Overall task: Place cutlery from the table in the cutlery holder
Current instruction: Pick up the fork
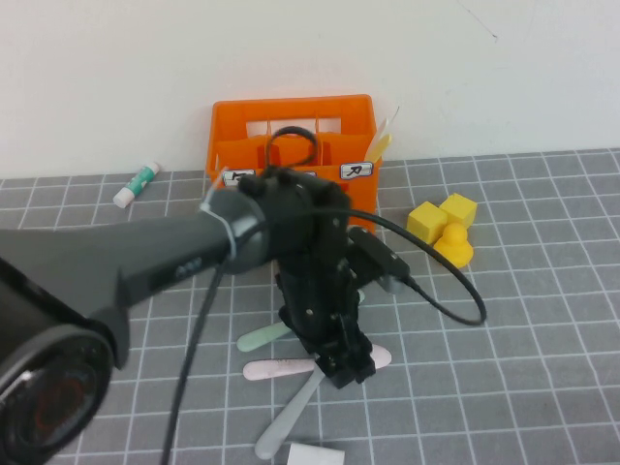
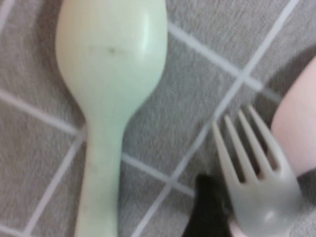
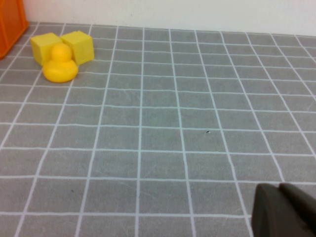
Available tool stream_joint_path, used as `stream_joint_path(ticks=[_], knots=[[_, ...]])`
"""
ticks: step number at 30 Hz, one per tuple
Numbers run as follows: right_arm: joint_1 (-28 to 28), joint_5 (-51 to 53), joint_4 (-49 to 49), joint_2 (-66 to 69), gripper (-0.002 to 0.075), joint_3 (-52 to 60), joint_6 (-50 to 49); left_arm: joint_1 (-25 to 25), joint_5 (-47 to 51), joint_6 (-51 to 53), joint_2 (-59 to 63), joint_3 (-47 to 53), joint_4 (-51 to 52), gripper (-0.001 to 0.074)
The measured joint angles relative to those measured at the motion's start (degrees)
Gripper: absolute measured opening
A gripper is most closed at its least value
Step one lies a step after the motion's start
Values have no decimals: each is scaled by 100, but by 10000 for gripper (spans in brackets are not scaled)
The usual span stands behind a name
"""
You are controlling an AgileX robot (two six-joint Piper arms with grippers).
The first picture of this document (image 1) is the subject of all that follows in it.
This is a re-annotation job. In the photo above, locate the white label spoon character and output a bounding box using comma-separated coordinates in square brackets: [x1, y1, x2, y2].
[221, 169, 257, 188]

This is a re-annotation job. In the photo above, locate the white green glue stick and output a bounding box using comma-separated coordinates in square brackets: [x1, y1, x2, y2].
[112, 161, 162, 209]

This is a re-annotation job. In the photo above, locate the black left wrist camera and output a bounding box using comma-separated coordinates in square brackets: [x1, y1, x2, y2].
[348, 226, 412, 295]

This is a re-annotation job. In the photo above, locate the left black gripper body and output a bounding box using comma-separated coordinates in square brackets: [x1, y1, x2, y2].
[278, 251, 362, 357]

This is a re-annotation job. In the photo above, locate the mint green plastic spoon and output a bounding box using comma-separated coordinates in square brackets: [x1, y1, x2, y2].
[235, 289, 365, 354]

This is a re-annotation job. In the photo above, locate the yellow foam cube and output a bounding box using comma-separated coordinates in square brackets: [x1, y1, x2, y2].
[439, 193, 479, 229]
[406, 201, 449, 247]

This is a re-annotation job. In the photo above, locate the white zip tie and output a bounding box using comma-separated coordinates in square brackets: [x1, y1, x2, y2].
[199, 167, 238, 261]

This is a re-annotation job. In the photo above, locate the yellow rubber duck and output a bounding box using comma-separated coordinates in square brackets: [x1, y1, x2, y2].
[432, 223, 474, 270]

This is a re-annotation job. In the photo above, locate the long black camera cable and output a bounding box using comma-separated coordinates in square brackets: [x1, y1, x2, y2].
[159, 207, 487, 465]

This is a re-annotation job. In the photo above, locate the white paper card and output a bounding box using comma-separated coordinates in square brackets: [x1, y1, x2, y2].
[286, 441, 346, 465]

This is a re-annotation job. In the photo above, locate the yellow plastic knife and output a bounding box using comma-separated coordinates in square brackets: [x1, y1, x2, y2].
[363, 134, 393, 165]

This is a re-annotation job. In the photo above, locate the white label knife character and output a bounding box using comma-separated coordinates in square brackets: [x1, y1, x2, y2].
[339, 161, 375, 181]

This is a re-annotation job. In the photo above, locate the grey grid table mat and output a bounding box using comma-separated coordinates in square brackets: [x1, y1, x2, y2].
[0, 148, 620, 465]

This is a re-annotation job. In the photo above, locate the orange plastic cutlery holder crate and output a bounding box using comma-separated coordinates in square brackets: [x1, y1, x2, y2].
[205, 94, 384, 233]

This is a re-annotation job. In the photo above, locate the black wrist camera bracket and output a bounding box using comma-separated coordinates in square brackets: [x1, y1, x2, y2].
[338, 251, 388, 292]

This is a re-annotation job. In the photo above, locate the short looped black cable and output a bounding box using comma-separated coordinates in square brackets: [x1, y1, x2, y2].
[263, 125, 321, 171]

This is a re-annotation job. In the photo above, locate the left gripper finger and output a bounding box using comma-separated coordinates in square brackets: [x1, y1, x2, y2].
[338, 319, 378, 385]
[317, 346, 357, 390]

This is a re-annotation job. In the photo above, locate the grey plastic fork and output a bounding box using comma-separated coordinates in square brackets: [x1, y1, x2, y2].
[255, 365, 324, 460]

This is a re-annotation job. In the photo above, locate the pink plastic spoon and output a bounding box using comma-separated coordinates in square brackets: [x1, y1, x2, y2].
[241, 346, 392, 382]

